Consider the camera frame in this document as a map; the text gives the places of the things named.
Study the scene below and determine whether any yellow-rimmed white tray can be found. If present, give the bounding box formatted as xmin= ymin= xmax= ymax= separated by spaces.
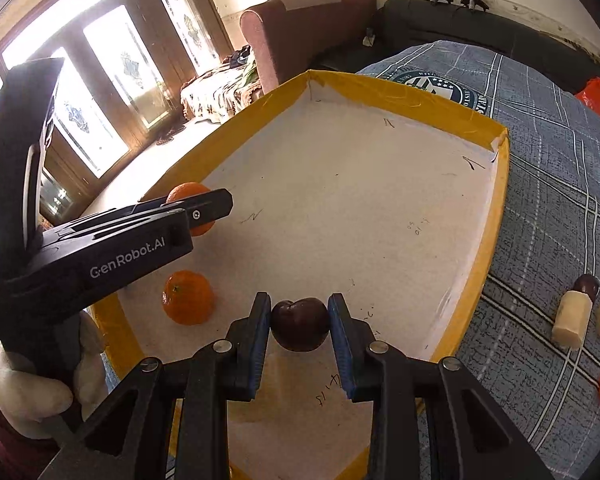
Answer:
xmin=87 ymin=69 xmax=511 ymax=480

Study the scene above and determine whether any patterned sofa throw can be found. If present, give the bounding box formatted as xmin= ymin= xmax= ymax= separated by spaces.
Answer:
xmin=180 ymin=57 xmax=263 ymax=126

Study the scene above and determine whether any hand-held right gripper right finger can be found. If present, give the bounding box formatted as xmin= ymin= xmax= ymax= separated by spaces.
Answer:
xmin=327 ymin=292 xmax=556 ymax=480

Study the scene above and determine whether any person's left forearm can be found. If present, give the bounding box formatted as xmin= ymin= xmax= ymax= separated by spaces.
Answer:
xmin=0 ymin=360 xmax=56 ymax=480

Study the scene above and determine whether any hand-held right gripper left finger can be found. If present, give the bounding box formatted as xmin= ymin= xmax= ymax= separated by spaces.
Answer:
xmin=37 ymin=291 xmax=273 ymax=480

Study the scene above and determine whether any person's left hand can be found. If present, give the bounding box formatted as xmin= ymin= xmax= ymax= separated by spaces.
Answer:
xmin=0 ymin=310 xmax=106 ymax=441

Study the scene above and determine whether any dark clothes pile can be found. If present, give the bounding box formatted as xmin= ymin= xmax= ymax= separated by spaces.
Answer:
xmin=225 ymin=45 xmax=253 ymax=68

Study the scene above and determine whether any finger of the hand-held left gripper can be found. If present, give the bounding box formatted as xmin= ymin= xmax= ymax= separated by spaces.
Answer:
xmin=72 ymin=188 xmax=234 ymax=227

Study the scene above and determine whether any blue plaid blanket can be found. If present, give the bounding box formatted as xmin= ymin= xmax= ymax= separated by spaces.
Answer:
xmin=100 ymin=40 xmax=600 ymax=480

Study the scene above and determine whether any black leather sofa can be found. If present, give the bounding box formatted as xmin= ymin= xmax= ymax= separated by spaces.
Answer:
xmin=325 ymin=0 xmax=600 ymax=96

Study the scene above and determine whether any wooden glass-panel door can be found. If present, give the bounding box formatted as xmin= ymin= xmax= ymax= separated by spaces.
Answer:
xmin=0 ymin=0 xmax=236 ymax=226

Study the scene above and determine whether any dark purple plum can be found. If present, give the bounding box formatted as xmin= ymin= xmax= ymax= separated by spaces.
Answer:
xmin=573 ymin=274 xmax=600 ymax=301
xmin=271 ymin=297 xmax=330 ymax=353

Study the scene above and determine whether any brown armchair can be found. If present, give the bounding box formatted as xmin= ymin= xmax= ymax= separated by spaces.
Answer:
xmin=239 ymin=0 xmax=378 ymax=95

